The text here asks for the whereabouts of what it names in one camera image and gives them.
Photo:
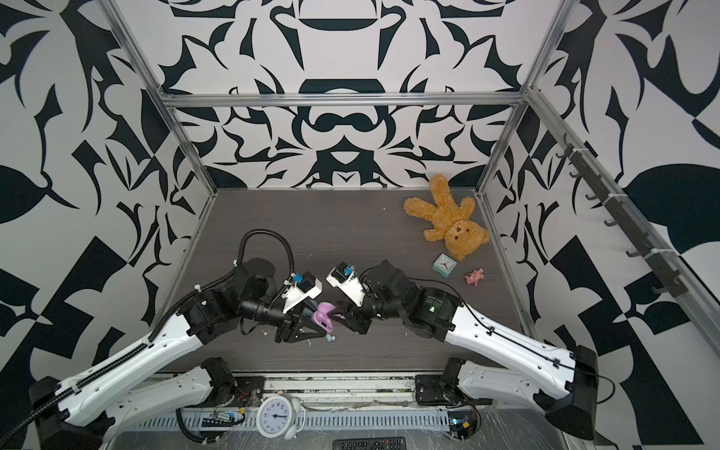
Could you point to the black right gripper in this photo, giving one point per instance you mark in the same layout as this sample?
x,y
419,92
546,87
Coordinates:
x,y
351,318

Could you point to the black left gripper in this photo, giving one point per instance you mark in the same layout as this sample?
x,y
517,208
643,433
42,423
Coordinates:
x,y
295,326

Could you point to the purple earbud charging case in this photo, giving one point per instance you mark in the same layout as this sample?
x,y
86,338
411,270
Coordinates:
x,y
322,314

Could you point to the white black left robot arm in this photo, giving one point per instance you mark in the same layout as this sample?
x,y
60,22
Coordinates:
x,y
88,410

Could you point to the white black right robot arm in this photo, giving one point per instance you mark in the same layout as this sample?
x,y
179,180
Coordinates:
x,y
561,384

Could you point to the small teal alarm clock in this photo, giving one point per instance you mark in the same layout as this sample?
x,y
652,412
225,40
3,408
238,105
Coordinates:
x,y
444,265

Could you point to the small pink toy figure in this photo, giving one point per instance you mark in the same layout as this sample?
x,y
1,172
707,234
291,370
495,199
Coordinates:
x,y
473,277

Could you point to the brown teddy bear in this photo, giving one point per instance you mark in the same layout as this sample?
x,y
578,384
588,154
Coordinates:
x,y
451,222

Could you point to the white round alarm clock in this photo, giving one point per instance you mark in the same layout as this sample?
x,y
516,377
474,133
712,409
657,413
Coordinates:
x,y
281,417

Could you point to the green circuit board left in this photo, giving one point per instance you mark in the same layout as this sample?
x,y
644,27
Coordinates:
x,y
224,420

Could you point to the black remote control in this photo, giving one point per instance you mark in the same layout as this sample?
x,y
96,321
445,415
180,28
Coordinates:
x,y
382,443

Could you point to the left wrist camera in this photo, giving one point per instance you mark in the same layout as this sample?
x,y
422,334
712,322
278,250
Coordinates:
x,y
302,287

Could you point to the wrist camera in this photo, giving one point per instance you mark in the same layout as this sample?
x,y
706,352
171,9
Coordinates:
x,y
345,278
302,287

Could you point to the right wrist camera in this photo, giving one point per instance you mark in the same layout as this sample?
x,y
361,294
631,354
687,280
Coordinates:
x,y
345,278

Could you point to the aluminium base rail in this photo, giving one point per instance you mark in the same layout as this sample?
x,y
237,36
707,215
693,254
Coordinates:
x,y
391,388

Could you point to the white slotted cable duct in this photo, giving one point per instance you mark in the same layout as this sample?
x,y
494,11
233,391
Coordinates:
x,y
383,420

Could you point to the black wall hook rail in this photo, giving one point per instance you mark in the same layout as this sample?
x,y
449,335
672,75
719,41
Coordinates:
x,y
647,245

